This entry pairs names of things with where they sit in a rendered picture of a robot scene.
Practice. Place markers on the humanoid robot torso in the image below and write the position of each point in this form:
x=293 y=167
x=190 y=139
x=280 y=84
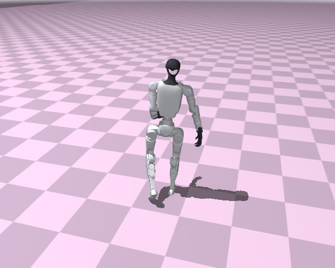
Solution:
x=168 y=104

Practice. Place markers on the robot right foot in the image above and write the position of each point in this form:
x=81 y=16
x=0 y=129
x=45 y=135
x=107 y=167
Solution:
x=171 y=191

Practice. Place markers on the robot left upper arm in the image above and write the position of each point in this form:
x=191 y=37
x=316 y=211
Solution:
x=153 y=96

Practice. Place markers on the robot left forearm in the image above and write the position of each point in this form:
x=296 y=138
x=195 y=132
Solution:
x=153 y=114

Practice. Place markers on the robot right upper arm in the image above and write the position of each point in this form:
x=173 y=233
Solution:
x=188 y=92

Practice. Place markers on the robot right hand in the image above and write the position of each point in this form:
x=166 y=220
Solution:
x=199 y=136

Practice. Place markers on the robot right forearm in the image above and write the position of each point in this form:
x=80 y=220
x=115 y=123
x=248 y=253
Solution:
x=196 y=118

